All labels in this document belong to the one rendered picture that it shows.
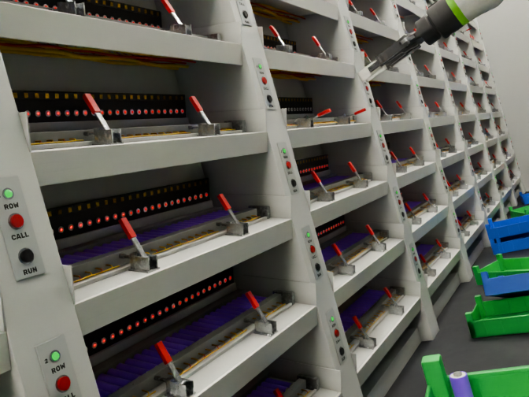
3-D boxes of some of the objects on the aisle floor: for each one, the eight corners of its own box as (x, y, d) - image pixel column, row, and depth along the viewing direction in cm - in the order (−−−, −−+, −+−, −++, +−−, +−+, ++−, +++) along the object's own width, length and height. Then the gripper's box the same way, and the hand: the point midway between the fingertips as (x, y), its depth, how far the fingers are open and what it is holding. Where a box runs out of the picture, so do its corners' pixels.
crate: (503, 297, 204) (498, 276, 206) (562, 289, 194) (556, 267, 196) (485, 295, 180) (479, 272, 182) (551, 287, 170) (545, 261, 172)
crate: (570, 267, 218) (564, 248, 218) (545, 283, 206) (538, 263, 206) (502, 270, 242) (497, 253, 242) (476, 285, 231) (471, 267, 231)
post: (439, 330, 188) (295, -174, 187) (433, 339, 180) (282, -187, 179) (385, 335, 199) (249, -142, 198) (377, 345, 191) (234, -152, 190)
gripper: (434, 17, 151) (364, 68, 163) (419, 9, 137) (345, 65, 149) (448, 40, 150) (377, 90, 162) (434, 33, 136) (358, 88, 148)
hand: (371, 71), depth 154 cm, fingers open, 3 cm apart
